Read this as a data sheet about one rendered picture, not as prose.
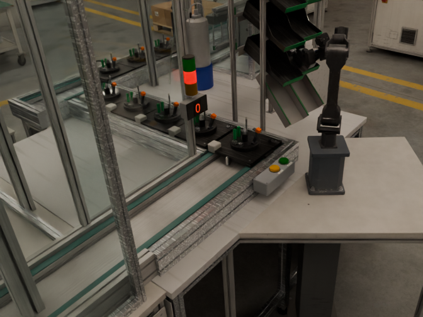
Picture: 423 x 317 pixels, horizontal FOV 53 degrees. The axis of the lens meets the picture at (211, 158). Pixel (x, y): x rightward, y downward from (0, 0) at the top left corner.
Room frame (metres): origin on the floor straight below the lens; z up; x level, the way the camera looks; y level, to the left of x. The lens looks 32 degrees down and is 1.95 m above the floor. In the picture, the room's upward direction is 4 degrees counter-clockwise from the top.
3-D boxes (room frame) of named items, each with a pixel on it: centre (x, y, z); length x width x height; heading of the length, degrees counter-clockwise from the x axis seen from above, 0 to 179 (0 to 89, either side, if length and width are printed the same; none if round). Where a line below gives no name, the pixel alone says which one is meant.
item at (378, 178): (1.52, -0.48, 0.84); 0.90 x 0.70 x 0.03; 84
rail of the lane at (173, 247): (1.37, -0.08, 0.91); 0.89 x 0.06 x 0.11; 137
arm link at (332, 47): (1.49, -0.48, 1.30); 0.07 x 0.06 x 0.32; 70
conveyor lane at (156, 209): (1.47, 0.07, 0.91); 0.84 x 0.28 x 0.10; 137
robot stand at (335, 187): (1.47, -0.47, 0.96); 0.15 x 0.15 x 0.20; 84
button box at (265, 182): (1.46, -0.26, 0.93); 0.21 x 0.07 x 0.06; 137
